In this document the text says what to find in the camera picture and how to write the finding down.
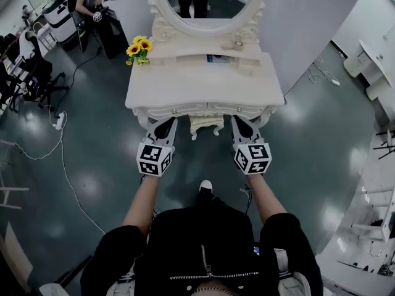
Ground white power strip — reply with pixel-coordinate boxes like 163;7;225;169
51;112;68;131

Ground person's left forearm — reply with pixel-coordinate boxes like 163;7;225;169
122;173;160;237

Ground white shelf rack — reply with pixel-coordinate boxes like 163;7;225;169
351;186;395;244

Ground person's white shoe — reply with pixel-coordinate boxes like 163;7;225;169
198;179;215;194

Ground yellow sunflower bouquet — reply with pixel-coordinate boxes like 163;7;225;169
125;35;154;67

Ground small white dressing table drawer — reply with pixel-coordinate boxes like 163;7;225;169
238;57;264;77

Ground white round side table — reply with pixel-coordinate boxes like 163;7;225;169
343;38;395;102

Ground coiled white cable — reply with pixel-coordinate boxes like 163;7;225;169
307;55;341;88

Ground white carved stool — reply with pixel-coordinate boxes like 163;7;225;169
188;115;226;141

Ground person's black clothing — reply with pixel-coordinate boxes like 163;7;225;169
80;197;324;296

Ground person's right forearm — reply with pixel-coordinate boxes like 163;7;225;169
244;173;288;225

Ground brown cardboard sheet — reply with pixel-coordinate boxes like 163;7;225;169
0;221;34;293

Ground blue flat packet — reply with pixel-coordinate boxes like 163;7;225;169
206;54;231;65

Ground white wheeled cart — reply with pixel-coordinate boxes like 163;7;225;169
41;0;78;43

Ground white dressing table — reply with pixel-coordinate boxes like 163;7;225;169
125;0;286;141

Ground black draped stand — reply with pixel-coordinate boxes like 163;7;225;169
94;7;130;60

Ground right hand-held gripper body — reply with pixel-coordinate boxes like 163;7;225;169
231;117;273;176

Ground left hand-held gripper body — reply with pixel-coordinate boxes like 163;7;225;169
136;118;179;177

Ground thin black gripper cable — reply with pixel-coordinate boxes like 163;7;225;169
239;184;254;216

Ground black floor cable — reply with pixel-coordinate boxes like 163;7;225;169
54;45;103;117

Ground black office chair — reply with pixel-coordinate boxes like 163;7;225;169
17;29;70;105

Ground black tripod legs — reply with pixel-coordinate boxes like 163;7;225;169
372;129;395;160

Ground white metal frame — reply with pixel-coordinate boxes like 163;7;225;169
0;139;31;211

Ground long white floor cable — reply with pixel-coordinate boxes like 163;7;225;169
0;127;106;235

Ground wide white front drawer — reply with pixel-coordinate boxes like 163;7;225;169
207;101;268;117
147;102;207;118

